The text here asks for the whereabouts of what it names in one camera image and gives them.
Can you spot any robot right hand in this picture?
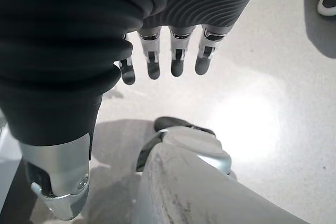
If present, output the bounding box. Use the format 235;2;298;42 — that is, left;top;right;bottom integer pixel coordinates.
0;0;266;221

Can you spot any robot right foot black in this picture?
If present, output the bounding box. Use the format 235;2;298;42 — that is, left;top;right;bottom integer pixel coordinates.
136;116;215;172

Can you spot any robot right leg silver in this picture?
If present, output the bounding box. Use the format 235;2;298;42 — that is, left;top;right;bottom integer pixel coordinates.
136;126;312;224

